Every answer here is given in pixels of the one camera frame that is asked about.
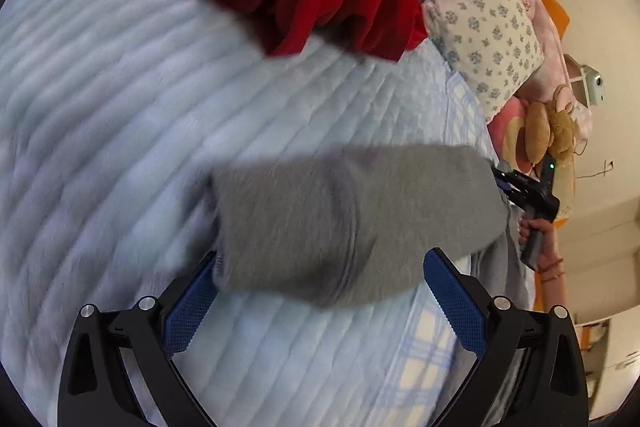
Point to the grey sweatshirt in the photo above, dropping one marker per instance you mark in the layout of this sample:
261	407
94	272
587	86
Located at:
350	217

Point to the brown plush toy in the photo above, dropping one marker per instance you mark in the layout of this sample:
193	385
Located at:
539	132

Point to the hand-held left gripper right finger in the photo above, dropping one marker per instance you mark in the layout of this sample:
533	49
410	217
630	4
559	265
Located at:
455	302

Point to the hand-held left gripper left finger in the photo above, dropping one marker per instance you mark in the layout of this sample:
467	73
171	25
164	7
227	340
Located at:
192	302

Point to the person's right forearm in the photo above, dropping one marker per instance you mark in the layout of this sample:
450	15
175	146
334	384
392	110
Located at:
550	282

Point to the person's right hand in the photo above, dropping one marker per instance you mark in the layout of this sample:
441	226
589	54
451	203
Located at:
542	234

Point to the blue plaid bed sheet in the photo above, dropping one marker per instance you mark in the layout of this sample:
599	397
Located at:
425	357

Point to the floral white pillow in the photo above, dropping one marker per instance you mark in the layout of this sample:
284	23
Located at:
485	32

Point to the white wall device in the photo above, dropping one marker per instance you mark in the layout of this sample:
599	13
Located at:
592	82

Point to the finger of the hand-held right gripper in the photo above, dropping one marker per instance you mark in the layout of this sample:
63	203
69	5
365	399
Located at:
502	181

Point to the white cabinet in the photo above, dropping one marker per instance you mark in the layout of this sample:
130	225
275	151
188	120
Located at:
610	357

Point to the pink round cushion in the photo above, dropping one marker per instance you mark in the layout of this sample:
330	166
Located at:
507	132

